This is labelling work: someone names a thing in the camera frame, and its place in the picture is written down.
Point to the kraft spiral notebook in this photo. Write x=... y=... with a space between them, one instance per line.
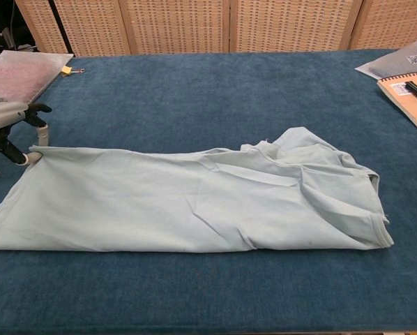
x=400 y=101

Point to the wooden woven folding screen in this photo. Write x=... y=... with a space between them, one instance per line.
x=194 y=24

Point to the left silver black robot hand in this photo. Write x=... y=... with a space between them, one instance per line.
x=2 y=115

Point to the yellow binder clip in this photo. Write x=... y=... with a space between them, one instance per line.
x=67 y=70

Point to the blue carpet table cover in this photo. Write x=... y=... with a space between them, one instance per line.
x=208 y=296

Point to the pale green T-shirt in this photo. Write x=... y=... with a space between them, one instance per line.
x=159 y=199

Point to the grey frosted bag QR label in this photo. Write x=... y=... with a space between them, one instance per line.
x=393 y=63

